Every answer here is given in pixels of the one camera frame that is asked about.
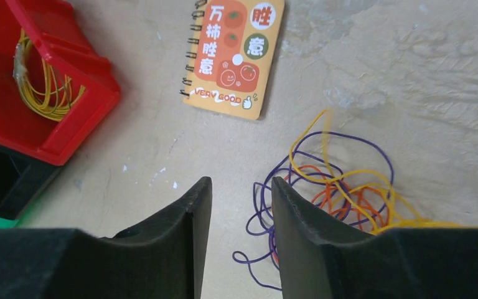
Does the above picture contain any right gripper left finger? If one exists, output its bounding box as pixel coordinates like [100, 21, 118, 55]
[0, 177, 212, 298]

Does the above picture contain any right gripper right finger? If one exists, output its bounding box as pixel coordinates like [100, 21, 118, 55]
[271, 178, 478, 298]

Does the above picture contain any orange cable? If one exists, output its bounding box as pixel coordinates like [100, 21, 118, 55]
[271, 164, 390, 265]

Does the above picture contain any purple cable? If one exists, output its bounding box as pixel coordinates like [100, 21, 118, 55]
[232, 131, 395, 292]

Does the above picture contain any black plastic bin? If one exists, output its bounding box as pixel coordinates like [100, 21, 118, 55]
[0, 145, 62, 220]

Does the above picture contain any orange spiral notebook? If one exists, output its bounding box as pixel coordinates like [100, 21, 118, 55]
[180, 0, 285, 120]

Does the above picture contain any red plastic bin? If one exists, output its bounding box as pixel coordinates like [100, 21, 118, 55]
[0, 1, 120, 166]

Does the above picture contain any coiled yellow cable in bin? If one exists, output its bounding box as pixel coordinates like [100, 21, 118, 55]
[12, 29, 87, 123]

